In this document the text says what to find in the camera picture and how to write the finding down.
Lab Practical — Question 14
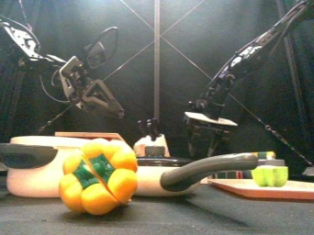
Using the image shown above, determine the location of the white pot with grey handle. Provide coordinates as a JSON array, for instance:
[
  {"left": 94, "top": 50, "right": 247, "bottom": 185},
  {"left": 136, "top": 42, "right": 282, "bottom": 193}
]
[{"left": 0, "top": 135, "right": 136, "bottom": 198}]

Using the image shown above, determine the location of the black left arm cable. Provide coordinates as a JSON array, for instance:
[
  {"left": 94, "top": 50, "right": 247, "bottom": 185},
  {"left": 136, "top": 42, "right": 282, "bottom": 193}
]
[{"left": 91, "top": 26, "right": 120, "bottom": 63}]

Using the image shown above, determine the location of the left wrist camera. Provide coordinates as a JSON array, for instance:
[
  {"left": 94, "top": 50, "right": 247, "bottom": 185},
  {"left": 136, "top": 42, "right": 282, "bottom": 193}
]
[{"left": 83, "top": 40, "right": 108, "bottom": 70}]

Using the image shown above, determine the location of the black pan lid grey knob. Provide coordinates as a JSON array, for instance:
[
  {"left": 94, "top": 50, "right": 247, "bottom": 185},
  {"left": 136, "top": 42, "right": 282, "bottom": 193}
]
[{"left": 135, "top": 145, "right": 196, "bottom": 168}]

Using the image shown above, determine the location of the green bell pepper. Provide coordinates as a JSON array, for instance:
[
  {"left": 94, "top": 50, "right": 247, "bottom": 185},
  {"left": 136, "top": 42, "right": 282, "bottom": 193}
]
[{"left": 250, "top": 164, "right": 290, "bottom": 188}]

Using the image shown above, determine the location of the yellow toy bell pepper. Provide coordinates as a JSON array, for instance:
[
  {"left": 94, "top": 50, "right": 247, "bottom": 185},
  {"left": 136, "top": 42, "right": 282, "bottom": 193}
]
[{"left": 57, "top": 138, "right": 140, "bottom": 217}]

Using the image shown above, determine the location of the toy knife block with knives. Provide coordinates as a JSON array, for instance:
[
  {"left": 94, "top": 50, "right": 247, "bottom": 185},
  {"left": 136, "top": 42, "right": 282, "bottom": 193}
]
[{"left": 132, "top": 117, "right": 172, "bottom": 158}]

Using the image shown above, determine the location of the vertical metal frame pole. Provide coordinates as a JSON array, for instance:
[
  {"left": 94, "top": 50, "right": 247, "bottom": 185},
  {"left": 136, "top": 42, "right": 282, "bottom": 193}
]
[{"left": 154, "top": 0, "right": 160, "bottom": 121}]

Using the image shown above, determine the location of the white pan with grey handle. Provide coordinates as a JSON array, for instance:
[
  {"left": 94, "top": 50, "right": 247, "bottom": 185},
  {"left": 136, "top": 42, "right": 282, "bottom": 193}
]
[{"left": 132, "top": 152, "right": 261, "bottom": 197}]

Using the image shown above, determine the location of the light wooden cutting board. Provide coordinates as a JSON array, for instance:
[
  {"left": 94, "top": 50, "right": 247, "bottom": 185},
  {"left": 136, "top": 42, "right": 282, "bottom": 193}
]
[{"left": 207, "top": 178, "right": 314, "bottom": 202}]

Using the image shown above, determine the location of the orange green toy item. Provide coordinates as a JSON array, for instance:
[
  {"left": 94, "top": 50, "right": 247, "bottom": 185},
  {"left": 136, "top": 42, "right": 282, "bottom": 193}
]
[{"left": 249, "top": 151, "right": 277, "bottom": 161}]

